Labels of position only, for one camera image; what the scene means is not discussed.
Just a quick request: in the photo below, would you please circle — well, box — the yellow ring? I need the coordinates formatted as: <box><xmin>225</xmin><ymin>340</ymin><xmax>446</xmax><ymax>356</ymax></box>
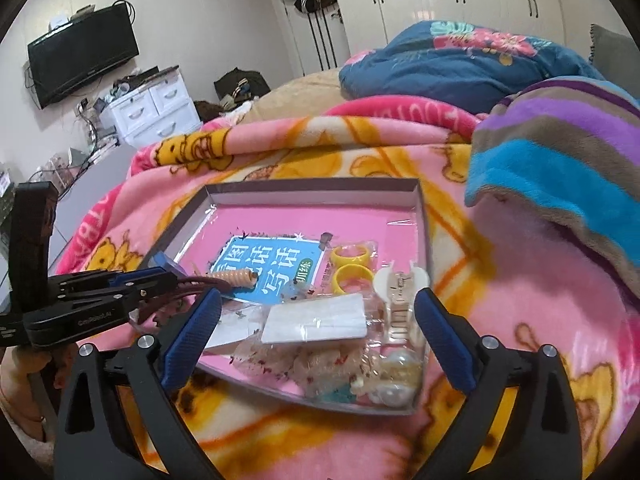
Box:
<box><xmin>330</xmin><ymin>242</ymin><xmax>374</xmax><ymax>270</ymax></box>
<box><xmin>331</xmin><ymin>263</ymin><xmax>377</xmax><ymax>296</ymax></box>

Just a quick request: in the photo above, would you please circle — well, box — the black wall television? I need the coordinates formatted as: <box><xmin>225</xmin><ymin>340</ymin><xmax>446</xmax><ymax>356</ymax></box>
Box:
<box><xmin>27</xmin><ymin>2</ymin><xmax>139</xmax><ymax>108</ymax></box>

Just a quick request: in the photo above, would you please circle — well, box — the beige spiral hair tie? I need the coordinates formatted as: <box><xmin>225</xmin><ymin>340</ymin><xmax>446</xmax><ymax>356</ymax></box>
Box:
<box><xmin>207</xmin><ymin>268</ymin><xmax>260</xmax><ymax>291</ymax></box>

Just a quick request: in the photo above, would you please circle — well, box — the grey cardboard tray box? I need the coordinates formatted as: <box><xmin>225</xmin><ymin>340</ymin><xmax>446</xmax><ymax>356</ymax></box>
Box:
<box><xmin>142</xmin><ymin>178</ymin><xmax>431</xmax><ymax>416</ymax></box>

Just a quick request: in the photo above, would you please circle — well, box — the cream claw hair clip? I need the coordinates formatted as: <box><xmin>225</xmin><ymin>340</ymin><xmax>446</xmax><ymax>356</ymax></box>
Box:
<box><xmin>372</xmin><ymin>261</ymin><xmax>431</xmax><ymax>348</ymax></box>

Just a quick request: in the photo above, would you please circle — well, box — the striped purple blue blanket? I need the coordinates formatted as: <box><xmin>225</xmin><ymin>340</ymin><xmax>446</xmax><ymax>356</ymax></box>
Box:
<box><xmin>464</xmin><ymin>76</ymin><xmax>639</xmax><ymax>296</ymax></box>

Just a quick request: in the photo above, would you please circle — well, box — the white drawer cabinet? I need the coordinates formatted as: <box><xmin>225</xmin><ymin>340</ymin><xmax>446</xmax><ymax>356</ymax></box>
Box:
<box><xmin>99</xmin><ymin>66</ymin><xmax>203</xmax><ymax>148</ymax></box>

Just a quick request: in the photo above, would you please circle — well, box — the tan bed sheet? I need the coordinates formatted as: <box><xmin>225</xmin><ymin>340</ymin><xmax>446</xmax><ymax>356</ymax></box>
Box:
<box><xmin>240</xmin><ymin>68</ymin><xmax>346</xmax><ymax>124</ymax></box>

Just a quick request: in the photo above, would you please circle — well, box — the white door with bags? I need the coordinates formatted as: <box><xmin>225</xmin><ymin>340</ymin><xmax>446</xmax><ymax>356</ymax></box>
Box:
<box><xmin>271</xmin><ymin>0</ymin><xmax>349</xmax><ymax>77</ymax></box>

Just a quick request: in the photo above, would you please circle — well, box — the grey headboard cushion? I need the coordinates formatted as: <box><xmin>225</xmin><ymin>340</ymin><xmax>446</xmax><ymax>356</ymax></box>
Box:
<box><xmin>590</xmin><ymin>24</ymin><xmax>640</xmax><ymax>98</ymax></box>

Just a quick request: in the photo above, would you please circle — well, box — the blue floral quilt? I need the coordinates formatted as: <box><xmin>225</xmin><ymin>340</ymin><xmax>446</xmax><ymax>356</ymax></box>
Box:
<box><xmin>338</xmin><ymin>21</ymin><xmax>603</xmax><ymax>114</ymax></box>

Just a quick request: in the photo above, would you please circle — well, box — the black bag on floor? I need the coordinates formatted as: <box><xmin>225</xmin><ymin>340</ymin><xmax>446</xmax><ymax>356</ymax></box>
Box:
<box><xmin>214</xmin><ymin>67</ymin><xmax>271</xmax><ymax>105</ymax></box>

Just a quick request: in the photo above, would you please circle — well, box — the person's left hand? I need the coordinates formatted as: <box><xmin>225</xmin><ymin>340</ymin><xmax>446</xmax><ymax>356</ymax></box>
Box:
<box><xmin>1</xmin><ymin>344</ymin><xmax>78</xmax><ymax>442</ymax></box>

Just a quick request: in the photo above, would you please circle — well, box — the brown hair clip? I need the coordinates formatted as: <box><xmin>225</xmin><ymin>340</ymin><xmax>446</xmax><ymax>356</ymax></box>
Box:
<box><xmin>128</xmin><ymin>276</ymin><xmax>232</xmax><ymax>327</ymax></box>

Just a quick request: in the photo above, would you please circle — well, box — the clear bag pearl jewelry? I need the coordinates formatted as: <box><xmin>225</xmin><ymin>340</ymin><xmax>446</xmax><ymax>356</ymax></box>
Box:
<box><xmin>350</xmin><ymin>348</ymin><xmax>423</xmax><ymax>408</ymax></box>

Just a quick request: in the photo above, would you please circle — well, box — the pink bear print blanket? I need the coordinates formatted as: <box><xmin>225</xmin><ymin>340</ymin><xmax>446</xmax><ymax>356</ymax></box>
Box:
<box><xmin>58</xmin><ymin>101</ymin><xmax>639</xmax><ymax>479</ymax></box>

